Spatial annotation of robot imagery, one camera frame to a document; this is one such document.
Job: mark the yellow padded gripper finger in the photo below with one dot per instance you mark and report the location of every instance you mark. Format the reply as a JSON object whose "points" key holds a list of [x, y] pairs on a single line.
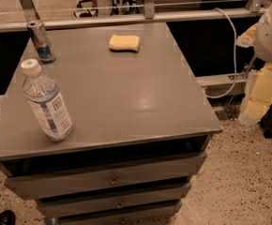
{"points": [[247, 39], [258, 98]]}

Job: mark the black shoe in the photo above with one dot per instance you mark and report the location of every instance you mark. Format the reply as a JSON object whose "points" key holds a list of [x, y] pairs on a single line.
{"points": [[7, 218]]}

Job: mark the metal frame rail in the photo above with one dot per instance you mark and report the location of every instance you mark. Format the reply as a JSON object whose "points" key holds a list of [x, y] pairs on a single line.
{"points": [[58, 14]]}

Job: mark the yellow sponge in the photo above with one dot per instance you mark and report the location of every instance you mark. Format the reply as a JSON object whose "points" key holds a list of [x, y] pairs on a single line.
{"points": [[124, 43]]}

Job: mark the redbull can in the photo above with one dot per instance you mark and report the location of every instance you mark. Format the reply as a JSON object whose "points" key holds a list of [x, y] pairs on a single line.
{"points": [[41, 42]]}

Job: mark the grey drawer cabinet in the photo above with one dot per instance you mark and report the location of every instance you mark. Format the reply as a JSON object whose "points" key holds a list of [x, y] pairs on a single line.
{"points": [[141, 125]]}

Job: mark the clear plastic water bottle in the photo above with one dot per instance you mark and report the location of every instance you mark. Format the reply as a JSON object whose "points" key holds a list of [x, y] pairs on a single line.
{"points": [[46, 101]]}

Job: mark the black office chair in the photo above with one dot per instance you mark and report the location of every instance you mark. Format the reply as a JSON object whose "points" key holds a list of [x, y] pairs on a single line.
{"points": [[96, 8]]}

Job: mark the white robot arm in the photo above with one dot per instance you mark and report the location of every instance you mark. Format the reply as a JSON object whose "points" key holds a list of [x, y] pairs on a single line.
{"points": [[263, 38]]}

